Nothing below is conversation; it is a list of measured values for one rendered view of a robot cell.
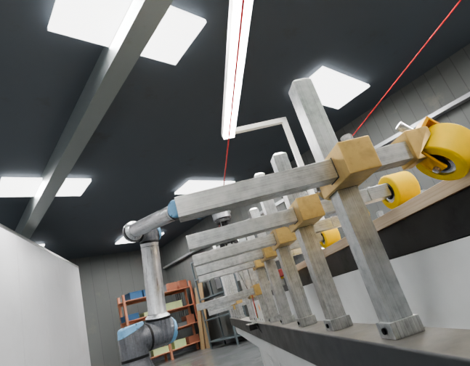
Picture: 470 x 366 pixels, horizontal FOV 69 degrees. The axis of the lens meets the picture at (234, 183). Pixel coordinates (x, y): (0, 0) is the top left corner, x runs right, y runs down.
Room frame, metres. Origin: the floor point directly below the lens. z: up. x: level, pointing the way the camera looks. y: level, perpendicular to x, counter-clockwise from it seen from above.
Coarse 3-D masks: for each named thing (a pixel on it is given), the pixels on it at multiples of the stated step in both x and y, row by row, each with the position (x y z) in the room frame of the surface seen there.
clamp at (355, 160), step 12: (336, 144) 0.45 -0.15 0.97; (348, 144) 0.45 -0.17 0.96; (360, 144) 0.46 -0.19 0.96; (372, 144) 0.46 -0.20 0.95; (336, 156) 0.47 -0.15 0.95; (348, 156) 0.45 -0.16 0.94; (360, 156) 0.45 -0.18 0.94; (372, 156) 0.46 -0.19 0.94; (336, 168) 0.48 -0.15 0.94; (348, 168) 0.45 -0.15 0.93; (360, 168) 0.45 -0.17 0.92; (372, 168) 0.46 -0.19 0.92; (336, 180) 0.50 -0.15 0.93; (348, 180) 0.48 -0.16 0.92; (360, 180) 0.50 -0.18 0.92; (324, 192) 0.55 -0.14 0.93
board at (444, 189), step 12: (444, 180) 0.60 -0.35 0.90; (456, 180) 0.57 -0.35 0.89; (468, 180) 0.55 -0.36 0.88; (432, 192) 0.64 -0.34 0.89; (444, 192) 0.61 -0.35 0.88; (456, 192) 0.59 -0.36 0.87; (408, 204) 0.71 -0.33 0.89; (420, 204) 0.68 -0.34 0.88; (432, 204) 0.66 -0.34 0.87; (384, 216) 0.82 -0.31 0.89; (396, 216) 0.77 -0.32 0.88; (384, 228) 0.85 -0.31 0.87; (324, 252) 1.27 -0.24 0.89; (300, 264) 1.61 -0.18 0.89
